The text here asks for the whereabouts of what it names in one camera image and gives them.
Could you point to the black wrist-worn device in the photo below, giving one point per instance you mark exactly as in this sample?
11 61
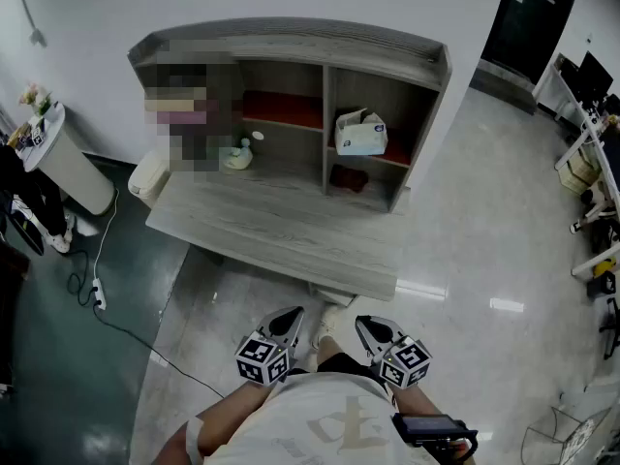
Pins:
426 426

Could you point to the dark red cloth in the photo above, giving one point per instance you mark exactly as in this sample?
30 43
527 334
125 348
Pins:
349 178

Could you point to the white round disc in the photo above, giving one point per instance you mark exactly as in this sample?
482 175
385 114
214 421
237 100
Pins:
258 135

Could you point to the pink flower bouquet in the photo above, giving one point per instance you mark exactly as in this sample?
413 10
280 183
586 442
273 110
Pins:
34 96

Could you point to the person's black shorts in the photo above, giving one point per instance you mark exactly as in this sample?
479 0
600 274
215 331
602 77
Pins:
349 363

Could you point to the grey wooden desk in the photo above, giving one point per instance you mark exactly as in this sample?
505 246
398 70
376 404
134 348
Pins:
271 221

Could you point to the person's white t-shirt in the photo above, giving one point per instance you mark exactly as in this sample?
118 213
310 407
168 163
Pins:
315 419

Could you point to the black flat panel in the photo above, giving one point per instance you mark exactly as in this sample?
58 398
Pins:
26 230

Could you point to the white table with cardboard box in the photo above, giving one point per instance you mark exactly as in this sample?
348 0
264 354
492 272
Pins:
593 136

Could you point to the person's white shoe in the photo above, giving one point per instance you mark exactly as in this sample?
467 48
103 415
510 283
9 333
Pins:
328 320

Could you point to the white pot with flowers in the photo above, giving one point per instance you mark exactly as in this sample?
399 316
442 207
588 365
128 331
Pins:
237 158

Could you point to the small black-and-white patterned cube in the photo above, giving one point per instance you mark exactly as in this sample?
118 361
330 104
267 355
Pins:
38 137

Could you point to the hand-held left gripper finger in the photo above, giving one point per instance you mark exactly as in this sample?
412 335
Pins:
298 332
266 321

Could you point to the black framed picture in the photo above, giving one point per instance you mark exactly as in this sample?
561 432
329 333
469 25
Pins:
181 75

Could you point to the white plastic-wrapped tissues pack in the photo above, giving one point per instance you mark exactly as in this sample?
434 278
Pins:
361 136

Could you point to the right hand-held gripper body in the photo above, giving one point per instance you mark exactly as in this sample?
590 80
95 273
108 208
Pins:
407 361

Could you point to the yellow object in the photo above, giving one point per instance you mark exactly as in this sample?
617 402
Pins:
604 265

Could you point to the person's right forearm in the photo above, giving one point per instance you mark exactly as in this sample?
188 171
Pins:
412 400

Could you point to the white lidded trash bin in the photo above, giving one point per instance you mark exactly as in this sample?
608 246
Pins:
147 177

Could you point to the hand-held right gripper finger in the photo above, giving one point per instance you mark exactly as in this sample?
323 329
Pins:
366 339
396 332

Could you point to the person's left forearm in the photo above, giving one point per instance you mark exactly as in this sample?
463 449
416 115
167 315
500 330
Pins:
227 414

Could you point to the pink book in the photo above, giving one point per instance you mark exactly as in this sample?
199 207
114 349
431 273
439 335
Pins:
181 116

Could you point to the cardboard box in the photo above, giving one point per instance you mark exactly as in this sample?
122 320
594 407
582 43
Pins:
579 172

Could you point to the white round pedestal table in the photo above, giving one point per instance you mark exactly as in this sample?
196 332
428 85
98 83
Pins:
68 163

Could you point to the grey wooden shelf unit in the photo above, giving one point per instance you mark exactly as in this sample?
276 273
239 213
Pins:
290 41

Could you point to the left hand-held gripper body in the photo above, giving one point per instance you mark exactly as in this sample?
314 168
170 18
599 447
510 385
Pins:
261 359

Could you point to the black monitor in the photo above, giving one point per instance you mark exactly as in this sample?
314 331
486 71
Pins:
596 78

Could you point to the person's leg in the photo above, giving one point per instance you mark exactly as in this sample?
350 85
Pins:
327 351

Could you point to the black door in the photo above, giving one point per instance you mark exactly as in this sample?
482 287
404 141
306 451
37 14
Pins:
528 22

